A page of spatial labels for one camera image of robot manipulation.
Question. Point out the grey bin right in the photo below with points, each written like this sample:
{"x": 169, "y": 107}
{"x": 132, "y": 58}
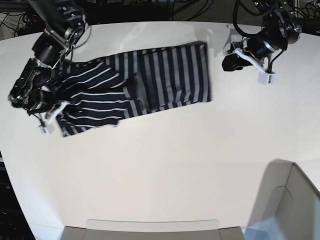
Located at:
{"x": 287, "y": 205}

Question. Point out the navy white striped T-shirt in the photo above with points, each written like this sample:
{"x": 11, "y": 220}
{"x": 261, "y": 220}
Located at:
{"x": 103, "y": 91}

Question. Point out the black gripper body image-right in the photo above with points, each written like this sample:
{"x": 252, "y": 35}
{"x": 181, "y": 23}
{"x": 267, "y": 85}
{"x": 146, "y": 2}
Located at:
{"x": 250, "y": 53}

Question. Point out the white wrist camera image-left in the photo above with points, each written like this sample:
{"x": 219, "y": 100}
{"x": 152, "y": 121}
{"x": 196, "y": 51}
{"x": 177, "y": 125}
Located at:
{"x": 46, "y": 123}

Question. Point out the grey tray bottom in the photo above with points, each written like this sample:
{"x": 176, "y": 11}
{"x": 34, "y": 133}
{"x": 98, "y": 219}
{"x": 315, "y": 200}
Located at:
{"x": 137, "y": 230}

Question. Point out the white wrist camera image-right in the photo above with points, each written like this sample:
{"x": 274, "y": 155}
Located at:
{"x": 257, "y": 65}

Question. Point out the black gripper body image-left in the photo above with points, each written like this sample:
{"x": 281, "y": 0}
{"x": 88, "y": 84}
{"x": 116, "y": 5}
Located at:
{"x": 34, "y": 101}

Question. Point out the black robot arm image-left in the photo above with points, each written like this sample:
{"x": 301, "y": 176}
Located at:
{"x": 65, "y": 22}

